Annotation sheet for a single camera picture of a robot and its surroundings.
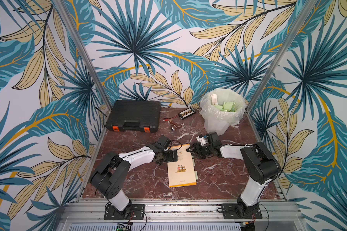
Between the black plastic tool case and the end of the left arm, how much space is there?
26cm

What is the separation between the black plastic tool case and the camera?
1.02 meters

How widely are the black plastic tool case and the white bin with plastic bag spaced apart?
359 millimetres

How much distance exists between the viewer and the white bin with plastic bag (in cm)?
83

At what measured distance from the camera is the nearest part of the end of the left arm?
26.9 inches
